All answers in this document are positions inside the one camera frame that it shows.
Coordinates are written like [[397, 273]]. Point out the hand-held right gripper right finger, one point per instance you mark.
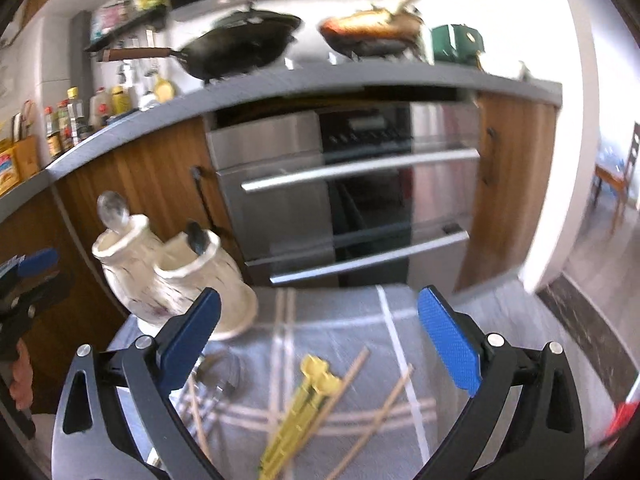
[[450, 345]]

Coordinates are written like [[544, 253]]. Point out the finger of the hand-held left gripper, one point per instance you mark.
[[39, 261], [47, 292]]

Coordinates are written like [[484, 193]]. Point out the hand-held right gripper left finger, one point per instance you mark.
[[192, 340]]

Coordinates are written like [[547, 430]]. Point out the cream ceramic double utensil holder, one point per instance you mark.
[[150, 285]]

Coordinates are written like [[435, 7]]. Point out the wooden chopstick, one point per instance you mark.
[[197, 415], [345, 385], [385, 407]]

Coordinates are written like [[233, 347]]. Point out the yellow tulip-shaped utensil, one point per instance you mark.
[[300, 410]]

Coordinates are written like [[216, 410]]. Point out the person's left hand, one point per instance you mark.
[[21, 380]]

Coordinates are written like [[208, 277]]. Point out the silver fork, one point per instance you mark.
[[222, 385]]

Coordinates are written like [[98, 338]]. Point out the silver spoon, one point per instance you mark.
[[111, 210]]

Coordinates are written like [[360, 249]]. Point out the dark spoon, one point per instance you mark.
[[195, 240]]

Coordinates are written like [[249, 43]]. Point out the wooden knife block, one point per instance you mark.
[[27, 157]]

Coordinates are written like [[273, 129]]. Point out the grey plaid cloth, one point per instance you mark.
[[325, 320]]

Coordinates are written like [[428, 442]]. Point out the dark sauce bottle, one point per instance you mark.
[[52, 132]]

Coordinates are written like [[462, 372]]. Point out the red-label sauce bottle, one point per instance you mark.
[[65, 125]]

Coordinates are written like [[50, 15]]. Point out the yellow-cap clear bottle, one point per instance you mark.
[[77, 115]]

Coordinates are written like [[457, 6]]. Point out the pale red-label bottle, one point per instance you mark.
[[100, 107]]

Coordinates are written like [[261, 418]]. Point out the yellow bottle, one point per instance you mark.
[[119, 100]]

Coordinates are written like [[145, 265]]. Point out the red plastic bag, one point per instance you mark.
[[625, 420]]

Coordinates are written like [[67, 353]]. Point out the stainless steel oven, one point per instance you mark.
[[280, 170]]

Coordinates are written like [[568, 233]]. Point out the wooden dining table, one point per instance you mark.
[[607, 175]]

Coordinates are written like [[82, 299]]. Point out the pink packets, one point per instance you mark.
[[112, 16]]

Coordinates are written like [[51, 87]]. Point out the wooden chair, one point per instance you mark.
[[631, 160]]

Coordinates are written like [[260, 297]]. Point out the grey kitchen countertop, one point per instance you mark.
[[300, 87]]

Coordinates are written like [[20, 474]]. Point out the green kitchen appliance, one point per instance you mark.
[[450, 42]]

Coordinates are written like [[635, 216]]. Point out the dark wok lid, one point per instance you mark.
[[255, 19]]

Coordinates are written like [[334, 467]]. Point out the frying pan with food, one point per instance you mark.
[[370, 30]]

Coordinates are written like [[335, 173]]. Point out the black wall shelf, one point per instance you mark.
[[125, 26]]

